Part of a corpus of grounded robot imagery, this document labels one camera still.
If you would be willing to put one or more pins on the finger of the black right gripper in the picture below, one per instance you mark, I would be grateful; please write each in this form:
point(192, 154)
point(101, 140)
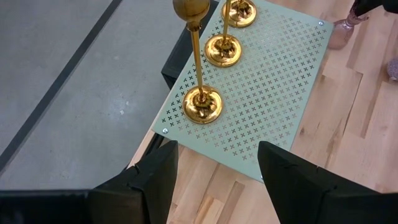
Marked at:
point(370, 5)
point(391, 4)

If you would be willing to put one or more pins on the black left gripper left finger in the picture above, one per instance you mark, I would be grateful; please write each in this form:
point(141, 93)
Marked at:
point(146, 193)

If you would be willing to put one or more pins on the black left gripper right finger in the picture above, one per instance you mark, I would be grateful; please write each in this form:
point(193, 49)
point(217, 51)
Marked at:
point(311, 196)

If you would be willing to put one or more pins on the pink ribbed glass candle holder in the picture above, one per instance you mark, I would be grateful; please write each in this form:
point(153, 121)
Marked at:
point(342, 32)

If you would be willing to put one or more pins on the tall gold candlestick holder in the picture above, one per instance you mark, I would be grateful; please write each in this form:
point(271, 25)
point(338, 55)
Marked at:
point(202, 105)
point(239, 14)

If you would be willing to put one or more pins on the short gold candlestick holder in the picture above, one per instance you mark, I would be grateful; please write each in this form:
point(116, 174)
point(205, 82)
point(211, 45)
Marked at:
point(222, 51)

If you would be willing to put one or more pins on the green perforated metal shelf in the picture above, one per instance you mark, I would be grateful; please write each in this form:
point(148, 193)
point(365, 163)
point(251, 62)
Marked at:
point(264, 93)

